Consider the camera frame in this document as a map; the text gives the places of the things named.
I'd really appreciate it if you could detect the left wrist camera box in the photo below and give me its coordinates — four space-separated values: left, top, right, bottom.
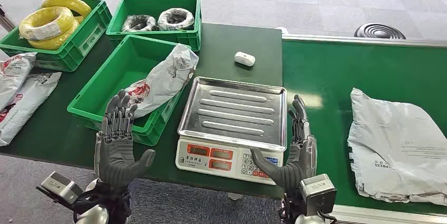
36 171 83 205

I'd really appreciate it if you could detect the black wire coil wrapped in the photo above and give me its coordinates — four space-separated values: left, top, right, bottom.
121 14 159 33
157 8 195 32

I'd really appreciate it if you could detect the metal pole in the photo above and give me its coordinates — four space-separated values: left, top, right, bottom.
0 4 16 33

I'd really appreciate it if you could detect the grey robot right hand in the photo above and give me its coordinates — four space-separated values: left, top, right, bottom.
250 94 318 190

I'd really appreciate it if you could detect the grey plastic mailer package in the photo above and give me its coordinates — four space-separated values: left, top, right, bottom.
347 87 447 206

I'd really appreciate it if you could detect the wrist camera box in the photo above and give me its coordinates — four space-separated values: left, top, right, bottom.
299 174 338 217
36 171 83 205

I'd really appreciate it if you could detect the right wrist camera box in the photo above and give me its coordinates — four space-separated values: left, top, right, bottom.
299 174 338 217

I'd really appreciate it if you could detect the electronic weighing scale steel tray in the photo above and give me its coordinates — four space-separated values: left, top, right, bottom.
175 76 288 186

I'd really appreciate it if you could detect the white mailer package red print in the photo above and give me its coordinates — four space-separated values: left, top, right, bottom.
125 43 199 119
0 72 62 147
0 52 37 111

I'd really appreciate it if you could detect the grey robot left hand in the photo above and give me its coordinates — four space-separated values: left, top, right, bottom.
94 90 156 190

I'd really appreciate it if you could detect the green plastic crate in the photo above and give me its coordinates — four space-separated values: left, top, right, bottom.
67 34 192 147
0 0 112 73
105 0 202 52

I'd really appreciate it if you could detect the green conveyor belt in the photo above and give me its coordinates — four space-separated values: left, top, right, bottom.
282 34 447 224

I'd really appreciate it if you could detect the small white plastic device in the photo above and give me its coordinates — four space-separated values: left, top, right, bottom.
234 51 256 67

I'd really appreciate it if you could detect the black ribbed round base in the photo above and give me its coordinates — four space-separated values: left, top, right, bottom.
353 23 407 40

